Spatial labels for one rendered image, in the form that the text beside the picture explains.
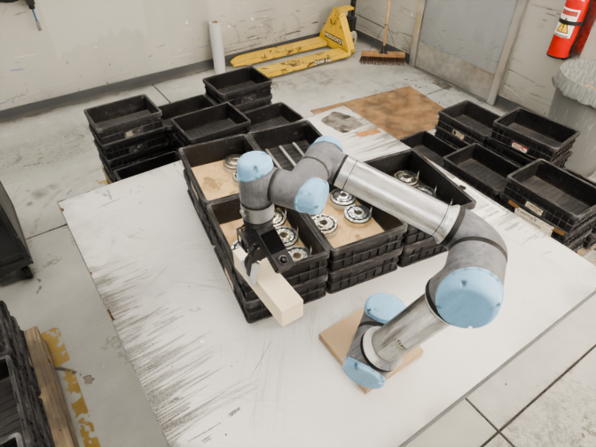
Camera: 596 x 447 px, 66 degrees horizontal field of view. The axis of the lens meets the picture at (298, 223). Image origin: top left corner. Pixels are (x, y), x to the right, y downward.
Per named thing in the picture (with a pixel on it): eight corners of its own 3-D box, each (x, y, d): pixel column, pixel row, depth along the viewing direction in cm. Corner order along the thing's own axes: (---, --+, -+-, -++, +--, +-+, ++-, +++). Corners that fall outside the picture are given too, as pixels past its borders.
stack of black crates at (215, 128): (234, 160, 321) (228, 101, 291) (255, 181, 303) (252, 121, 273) (181, 178, 305) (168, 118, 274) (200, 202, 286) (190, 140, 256)
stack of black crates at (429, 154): (461, 185, 301) (471, 156, 285) (429, 201, 288) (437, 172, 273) (418, 157, 325) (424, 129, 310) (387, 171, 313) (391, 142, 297)
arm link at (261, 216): (280, 202, 100) (247, 216, 97) (280, 218, 103) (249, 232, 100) (262, 185, 105) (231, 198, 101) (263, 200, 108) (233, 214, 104)
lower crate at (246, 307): (328, 298, 160) (330, 275, 152) (247, 327, 151) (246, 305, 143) (282, 228, 187) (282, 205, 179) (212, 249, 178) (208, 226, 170)
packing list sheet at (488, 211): (509, 212, 196) (509, 210, 196) (474, 232, 186) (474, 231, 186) (450, 174, 216) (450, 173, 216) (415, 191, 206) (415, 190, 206)
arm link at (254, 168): (265, 174, 89) (227, 163, 92) (267, 215, 97) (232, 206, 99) (282, 153, 95) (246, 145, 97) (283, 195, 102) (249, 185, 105)
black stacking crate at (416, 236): (469, 227, 172) (477, 204, 164) (404, 250, 163) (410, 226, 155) (408, 171, 199) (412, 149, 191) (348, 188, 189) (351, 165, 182)
